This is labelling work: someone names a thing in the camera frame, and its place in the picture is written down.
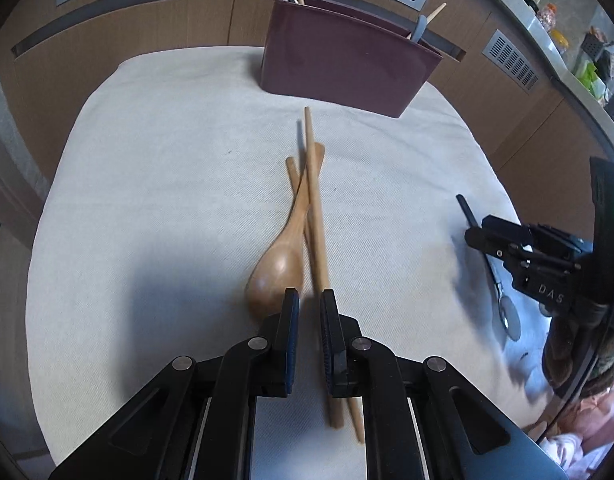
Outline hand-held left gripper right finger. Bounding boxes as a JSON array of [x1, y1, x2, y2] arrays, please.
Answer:
[[319, 288, 568, 480]]

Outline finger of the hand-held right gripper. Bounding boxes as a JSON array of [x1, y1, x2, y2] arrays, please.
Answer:
[[464, 227, 574, 274], [481, 215, 586, 257]]

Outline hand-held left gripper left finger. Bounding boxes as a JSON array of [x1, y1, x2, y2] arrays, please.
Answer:
[[49, 287, 300, 480]]

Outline wooden spoon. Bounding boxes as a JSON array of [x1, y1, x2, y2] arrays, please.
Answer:
[[245, 142, 326, 324]]

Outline metal spoon with black handle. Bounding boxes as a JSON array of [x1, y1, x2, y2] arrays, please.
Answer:
[[456, 194, 522, 343]]

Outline maroon plastic utensil holder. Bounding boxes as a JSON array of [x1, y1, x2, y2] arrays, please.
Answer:
[[259, 0, 444, 120]]

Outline person's right forearm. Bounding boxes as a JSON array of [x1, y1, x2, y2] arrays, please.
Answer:
[[536, 374, 614, 472]]

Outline person's right hand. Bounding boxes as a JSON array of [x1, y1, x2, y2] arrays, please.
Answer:
[[541, 316, 614, 397]]

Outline beige stone countertop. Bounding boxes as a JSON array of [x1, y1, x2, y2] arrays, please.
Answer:
[[497, 0, 614, 142]]

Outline small grey vent grille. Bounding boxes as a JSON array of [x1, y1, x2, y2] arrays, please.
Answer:
[[481, 29, 541, 93]]

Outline green packets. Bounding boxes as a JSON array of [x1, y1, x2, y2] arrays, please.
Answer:
[[576, 57, 612, 101]]

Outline white table cloth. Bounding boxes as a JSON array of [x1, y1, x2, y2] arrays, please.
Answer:
[[26, 45, 564, 480]]

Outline red jar with yellow lid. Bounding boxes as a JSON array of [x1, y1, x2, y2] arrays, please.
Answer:
[[549, 29, 572, 56]]

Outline orange-capped clear bottle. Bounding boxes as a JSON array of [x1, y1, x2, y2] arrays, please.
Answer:
[[536, 2, 558, 32]]

